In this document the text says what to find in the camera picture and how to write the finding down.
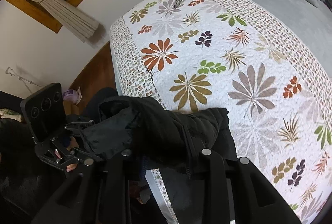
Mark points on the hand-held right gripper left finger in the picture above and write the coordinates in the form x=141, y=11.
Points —
x=144, y=165

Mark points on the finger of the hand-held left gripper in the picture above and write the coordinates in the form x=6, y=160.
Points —
x=80, y=123

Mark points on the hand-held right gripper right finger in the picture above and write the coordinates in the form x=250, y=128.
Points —
x=207, y=161

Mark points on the black pants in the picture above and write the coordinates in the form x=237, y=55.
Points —
x=155, y=125

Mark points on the person's left hand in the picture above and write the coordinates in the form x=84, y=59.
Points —
x=73, y=145

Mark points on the pale purple object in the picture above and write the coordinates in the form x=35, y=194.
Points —
x=72, y=96

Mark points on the white metal stand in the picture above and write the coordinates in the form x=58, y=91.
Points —
x=24, y=79

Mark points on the beige curtain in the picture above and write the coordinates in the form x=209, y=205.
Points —
x=70, y=16

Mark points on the floral leaf print quilt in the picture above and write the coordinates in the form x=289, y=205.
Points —
x=220, y=40

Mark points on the black eyeglasses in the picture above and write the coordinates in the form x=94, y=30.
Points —
x=178, y=1

